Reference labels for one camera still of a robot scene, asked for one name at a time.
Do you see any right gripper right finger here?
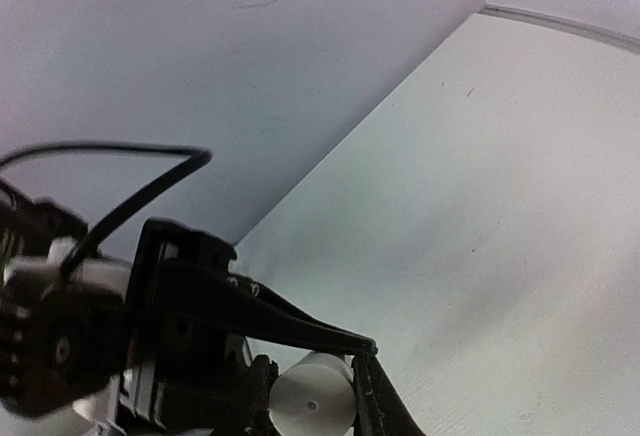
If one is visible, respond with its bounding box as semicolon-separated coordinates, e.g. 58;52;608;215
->
352;355;425;436

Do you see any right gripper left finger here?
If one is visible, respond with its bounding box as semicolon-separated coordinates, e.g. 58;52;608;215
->
157;259;377;356

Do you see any white nail polish cap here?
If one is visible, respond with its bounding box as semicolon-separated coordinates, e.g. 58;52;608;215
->
269;352;357;436

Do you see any black right camera cable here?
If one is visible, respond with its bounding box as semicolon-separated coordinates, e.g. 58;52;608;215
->
0;140;214;280

